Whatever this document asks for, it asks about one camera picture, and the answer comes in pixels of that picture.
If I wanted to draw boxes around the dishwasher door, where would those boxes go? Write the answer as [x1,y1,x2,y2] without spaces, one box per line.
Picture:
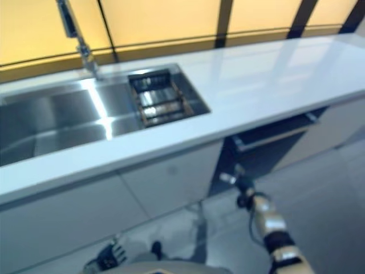
[230,112,320,172]

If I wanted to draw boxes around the robot left leg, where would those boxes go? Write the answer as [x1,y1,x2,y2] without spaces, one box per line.
[151,241,163,259]

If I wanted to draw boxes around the black sink drying rack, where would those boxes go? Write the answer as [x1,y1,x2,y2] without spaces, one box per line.
[128,68,197,128]

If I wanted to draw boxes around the chrome kitchen faucet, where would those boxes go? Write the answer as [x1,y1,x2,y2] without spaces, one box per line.
[55,0,105,82]

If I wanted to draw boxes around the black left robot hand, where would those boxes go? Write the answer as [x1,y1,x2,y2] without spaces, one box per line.
[98,235,128,271]

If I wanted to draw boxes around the dark window frame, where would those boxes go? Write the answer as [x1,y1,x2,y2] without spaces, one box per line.
[0,0,365,83]

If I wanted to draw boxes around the white cabinet door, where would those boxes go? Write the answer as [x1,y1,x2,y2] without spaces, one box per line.
[188,141,225,200]
[273,105,365,172]
[0,174,149,252]
[119,159,192,217]

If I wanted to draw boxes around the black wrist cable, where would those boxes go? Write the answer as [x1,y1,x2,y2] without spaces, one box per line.
[247,211,271,246]

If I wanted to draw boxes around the stainless steel sink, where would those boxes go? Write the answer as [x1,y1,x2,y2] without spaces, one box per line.
[0,63,212,166]

